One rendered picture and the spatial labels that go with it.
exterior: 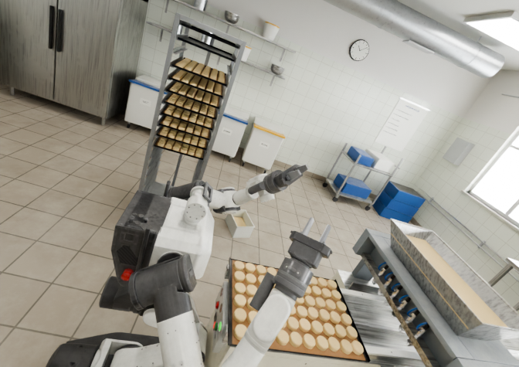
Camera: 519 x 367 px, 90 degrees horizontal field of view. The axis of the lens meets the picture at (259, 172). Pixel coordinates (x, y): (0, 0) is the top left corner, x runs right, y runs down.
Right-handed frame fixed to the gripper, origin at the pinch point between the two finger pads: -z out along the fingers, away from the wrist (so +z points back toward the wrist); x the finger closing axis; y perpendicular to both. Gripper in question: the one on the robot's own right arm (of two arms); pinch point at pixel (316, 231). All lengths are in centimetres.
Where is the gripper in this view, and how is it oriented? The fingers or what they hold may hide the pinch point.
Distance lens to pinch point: 78.9
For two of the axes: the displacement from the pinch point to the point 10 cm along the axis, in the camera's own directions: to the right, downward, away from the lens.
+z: -5.1, 7.9, -3.3
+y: 3.2, 5.4, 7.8
